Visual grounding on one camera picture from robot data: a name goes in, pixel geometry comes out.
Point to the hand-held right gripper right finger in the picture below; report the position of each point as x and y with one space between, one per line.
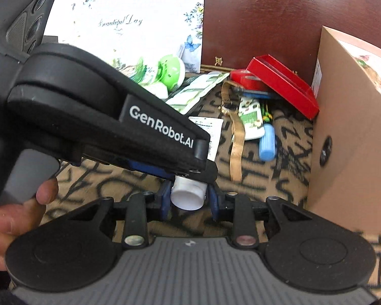
213 203

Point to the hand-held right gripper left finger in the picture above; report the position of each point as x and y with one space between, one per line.
166 198

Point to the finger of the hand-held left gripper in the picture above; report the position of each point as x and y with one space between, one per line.
149 169

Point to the white plastic bottle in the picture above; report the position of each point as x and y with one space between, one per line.
189 197

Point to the person's left hand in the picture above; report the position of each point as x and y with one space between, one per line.
6 222

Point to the metal band wristwatch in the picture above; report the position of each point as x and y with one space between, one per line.
236 146

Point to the letter-print tablecloth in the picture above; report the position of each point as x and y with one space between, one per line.
273 178

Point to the white printed leaflet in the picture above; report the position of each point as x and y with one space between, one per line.
211 133

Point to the green hair clip card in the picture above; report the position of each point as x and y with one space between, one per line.
193 92

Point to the green white packet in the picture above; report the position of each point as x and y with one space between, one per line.
250 117

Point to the green plastic container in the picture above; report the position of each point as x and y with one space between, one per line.
170 70

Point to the floral plastic bag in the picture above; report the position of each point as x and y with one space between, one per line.
130 6

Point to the red box lid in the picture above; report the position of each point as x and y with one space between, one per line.
285 82

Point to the tan cardboard box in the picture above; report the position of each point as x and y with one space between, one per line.
352 133

